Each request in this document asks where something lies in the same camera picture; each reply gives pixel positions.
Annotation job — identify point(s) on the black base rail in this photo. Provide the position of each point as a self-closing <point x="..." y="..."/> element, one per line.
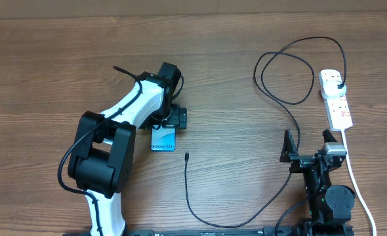
<point x="265" y="231"/>

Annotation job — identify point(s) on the white charger plug adapter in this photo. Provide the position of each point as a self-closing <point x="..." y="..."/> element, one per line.
<point x="332" y="89"/>

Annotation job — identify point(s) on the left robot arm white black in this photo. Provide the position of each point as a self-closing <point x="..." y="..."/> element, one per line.
<point x="99" y="162"/>

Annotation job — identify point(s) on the Galaxy smartphone blue screen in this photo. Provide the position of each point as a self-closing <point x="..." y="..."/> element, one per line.
<point x="163" y="139"/>

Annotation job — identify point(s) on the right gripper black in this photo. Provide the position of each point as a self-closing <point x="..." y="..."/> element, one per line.
<point x="288" y="155"/>

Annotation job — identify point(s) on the white power strip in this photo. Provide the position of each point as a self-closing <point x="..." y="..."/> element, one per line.
<point x="337" y="109"/>

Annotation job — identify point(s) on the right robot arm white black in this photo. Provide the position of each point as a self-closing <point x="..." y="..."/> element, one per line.
<point x="330" y="205"/>

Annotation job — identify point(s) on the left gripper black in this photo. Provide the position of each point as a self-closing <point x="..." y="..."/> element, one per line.
<point x="178" y="118"/>

